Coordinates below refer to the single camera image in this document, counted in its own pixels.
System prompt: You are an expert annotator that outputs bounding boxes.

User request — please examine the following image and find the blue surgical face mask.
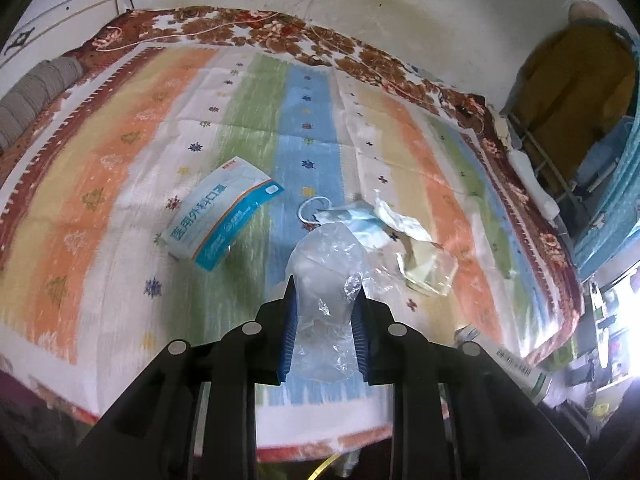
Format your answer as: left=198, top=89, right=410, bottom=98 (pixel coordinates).
left=296, top=195, right=392, bottom=252

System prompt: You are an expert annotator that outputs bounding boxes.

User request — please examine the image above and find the metal bed rail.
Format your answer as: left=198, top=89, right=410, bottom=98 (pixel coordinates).
left=506, top=112, right=591, bottom=212

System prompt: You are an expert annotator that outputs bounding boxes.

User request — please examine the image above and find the green white medicine box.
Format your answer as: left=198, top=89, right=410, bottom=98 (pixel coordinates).
left=454, top=325, right=551, bottom=404

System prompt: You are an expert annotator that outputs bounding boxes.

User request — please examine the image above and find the brown floral blanket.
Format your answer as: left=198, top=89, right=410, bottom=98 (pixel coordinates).
left=0, top=5, right=586, bottom=463

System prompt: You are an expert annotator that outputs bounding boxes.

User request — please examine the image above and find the grey ribbed pillow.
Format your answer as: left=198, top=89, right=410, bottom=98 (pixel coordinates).
left=0, top=56, right=85, bottom=153

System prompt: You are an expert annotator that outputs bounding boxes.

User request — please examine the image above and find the clear plastic bag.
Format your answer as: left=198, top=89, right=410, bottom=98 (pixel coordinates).
left=286, top=223, right=369, bottom=382

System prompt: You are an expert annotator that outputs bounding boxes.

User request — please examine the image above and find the striped colourful bed sheet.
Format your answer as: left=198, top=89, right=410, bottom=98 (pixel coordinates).
left=0, top=41, right=572, bottom=451

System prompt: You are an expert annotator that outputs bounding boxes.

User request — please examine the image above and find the blue white mask package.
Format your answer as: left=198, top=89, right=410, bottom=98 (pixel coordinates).
left=160, top=156, right=283, bottom=272

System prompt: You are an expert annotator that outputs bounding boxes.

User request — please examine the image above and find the yellowish plastic wrapper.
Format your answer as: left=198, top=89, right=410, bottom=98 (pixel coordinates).
left=398, top=240, right=459, bottom=297

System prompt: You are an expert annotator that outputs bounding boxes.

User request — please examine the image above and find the white headboard panel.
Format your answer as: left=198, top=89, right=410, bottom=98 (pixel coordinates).
left=1, top=0, right=124, bottom=67

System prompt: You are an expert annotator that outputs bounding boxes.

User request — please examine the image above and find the white pillow at bedside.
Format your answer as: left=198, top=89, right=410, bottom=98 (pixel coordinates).
left=508, top=150, right=560, bottom=222

